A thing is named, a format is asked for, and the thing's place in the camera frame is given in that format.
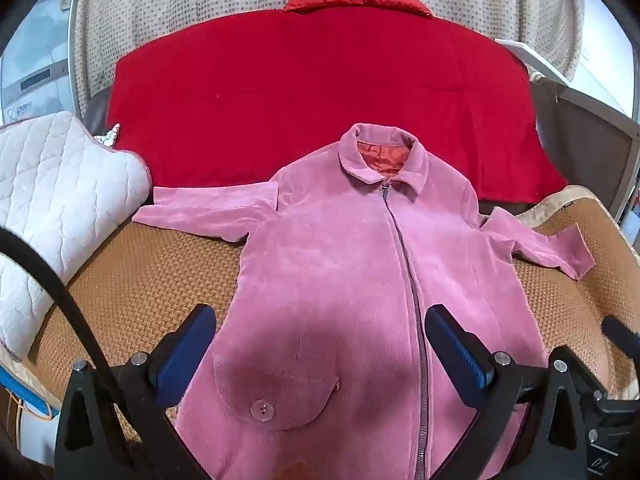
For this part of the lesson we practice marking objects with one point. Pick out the white shelf board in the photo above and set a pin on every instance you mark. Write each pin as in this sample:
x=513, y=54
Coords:
x=537, y=57

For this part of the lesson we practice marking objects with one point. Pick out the blue and white object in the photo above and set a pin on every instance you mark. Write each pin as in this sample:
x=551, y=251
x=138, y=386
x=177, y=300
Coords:
x=27, y=395

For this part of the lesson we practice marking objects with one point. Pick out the red blanket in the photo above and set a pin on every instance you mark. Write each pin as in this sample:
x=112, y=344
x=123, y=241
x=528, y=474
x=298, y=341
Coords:
x=310, y=90

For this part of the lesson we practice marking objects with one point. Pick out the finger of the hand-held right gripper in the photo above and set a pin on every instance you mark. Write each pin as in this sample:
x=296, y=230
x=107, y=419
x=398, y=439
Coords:
x=622, y=336

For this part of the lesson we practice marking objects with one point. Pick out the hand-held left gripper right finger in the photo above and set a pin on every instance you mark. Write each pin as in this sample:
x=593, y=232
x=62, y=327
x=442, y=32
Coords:
x=457, y=355

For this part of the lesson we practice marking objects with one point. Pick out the grey bed frame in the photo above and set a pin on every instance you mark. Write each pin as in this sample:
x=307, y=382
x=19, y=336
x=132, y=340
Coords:
x=585, y=130

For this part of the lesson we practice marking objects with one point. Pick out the small patterned cloth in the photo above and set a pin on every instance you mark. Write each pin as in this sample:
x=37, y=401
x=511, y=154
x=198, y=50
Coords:
x=109, y=135

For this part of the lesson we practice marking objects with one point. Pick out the woven rattan mat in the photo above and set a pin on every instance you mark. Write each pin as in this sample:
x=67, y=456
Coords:
x=145, y=270

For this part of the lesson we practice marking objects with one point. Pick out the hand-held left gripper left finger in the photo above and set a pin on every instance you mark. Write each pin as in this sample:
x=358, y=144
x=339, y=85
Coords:
x=182, y=355

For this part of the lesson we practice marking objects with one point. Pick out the white quilted pillow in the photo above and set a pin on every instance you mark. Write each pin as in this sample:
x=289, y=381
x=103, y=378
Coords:
x=55, y=200

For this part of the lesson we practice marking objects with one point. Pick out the white appliance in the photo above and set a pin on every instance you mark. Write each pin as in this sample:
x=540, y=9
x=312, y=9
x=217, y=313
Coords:
x=35, y=75

